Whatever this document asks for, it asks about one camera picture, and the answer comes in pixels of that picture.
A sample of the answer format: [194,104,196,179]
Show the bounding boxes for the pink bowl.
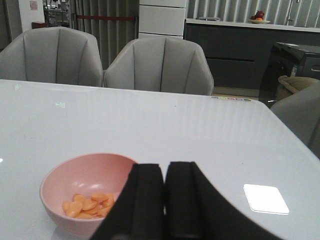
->
[39,153,136,238]

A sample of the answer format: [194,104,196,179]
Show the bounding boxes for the red bin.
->
[31,21,48,29]

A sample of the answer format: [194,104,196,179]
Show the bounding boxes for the black appliance box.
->
[259,42,320,108]

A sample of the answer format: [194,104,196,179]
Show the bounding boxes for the grey upholstered chair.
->
[0,26,103,87]
[104,36,214,96]

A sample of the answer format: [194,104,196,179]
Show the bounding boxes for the beige cushion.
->
[275,75,320,101]

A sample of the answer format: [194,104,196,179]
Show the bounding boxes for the orange ham slices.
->
[61,192,116,220]

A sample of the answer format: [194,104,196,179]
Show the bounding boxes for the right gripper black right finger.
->
[165,161,278,240]

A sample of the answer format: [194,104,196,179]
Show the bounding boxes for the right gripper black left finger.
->
[90,163,164,240]

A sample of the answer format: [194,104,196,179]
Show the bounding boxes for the white drawer cabinet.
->
[138,0,187,39]

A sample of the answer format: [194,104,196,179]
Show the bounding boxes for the grey chair at table side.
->
[271,82,320,157]

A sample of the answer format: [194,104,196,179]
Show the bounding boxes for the dark grey sideboard counter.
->
[184,18,320,91]

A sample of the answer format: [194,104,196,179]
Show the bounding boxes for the red barrier tape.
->
[76,15,136,21]

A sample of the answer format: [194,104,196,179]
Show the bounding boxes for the right grey upholstered chair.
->
[104,36,214,96]

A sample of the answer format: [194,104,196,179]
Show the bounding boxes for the left grey upholstered chair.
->
[0,26,103,87]

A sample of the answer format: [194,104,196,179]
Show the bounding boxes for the fruit plate on counter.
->
[249,10,270,24]

